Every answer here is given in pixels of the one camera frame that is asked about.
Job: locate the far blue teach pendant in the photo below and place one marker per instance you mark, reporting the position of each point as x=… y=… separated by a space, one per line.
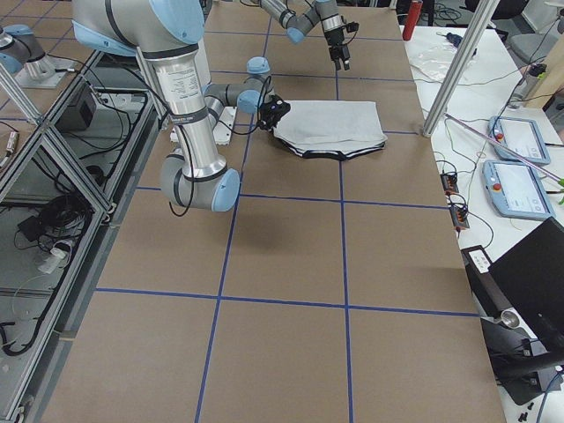
x=521 y=136

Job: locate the blue teach pendant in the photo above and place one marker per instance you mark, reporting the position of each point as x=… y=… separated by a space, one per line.
x=521 y=136
x=516 y=191

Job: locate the orange grey usb hub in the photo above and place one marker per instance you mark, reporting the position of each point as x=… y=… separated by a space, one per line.
x=449 y=183

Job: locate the red cylinder bottle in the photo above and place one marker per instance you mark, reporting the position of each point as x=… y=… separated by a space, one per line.
x=412 y=19

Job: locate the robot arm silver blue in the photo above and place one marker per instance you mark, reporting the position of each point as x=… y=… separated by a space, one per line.
x=323 y=13
x=167 y=35

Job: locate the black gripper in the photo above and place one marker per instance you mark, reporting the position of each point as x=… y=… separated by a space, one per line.
x=333 y=38

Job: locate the aluminium frame post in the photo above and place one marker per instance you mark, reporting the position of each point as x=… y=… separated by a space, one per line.
x=472 y=36

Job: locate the clear plastic bag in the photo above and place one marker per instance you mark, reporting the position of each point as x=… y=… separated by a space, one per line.
x=434 y=62

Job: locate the near blue teach pendant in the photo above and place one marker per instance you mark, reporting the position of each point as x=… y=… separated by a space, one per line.
x=516 y=191

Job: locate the white grey cartoon t-shirt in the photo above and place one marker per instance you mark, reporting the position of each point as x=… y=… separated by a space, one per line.
x=331 y=129

